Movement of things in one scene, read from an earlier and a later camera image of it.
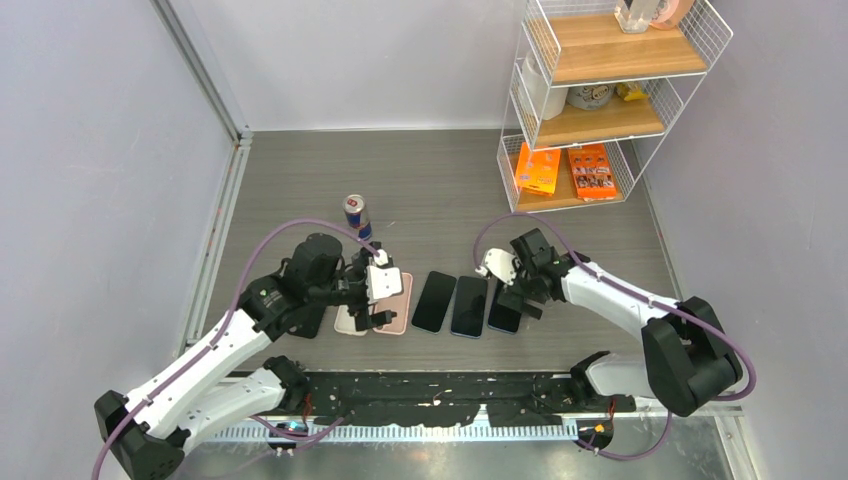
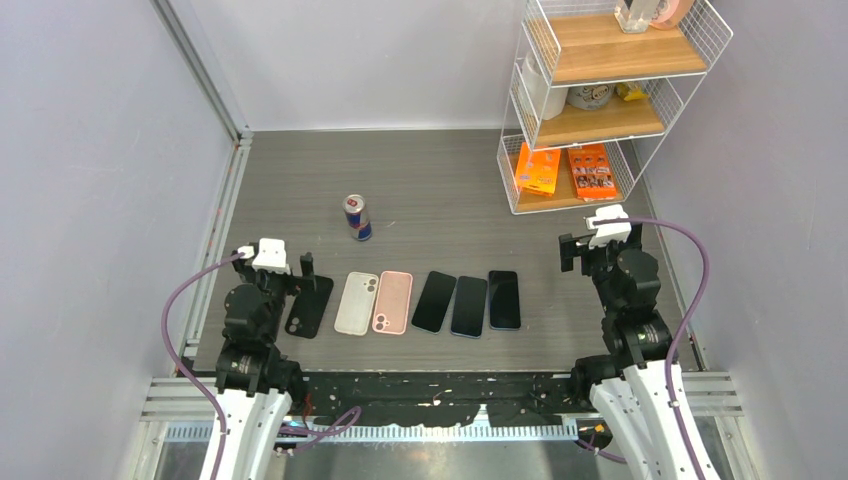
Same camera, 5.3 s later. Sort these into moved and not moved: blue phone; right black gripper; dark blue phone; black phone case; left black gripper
Moved: left black gripper; right black gripper
Not moved: dark blue phone; blue phone; black phone case
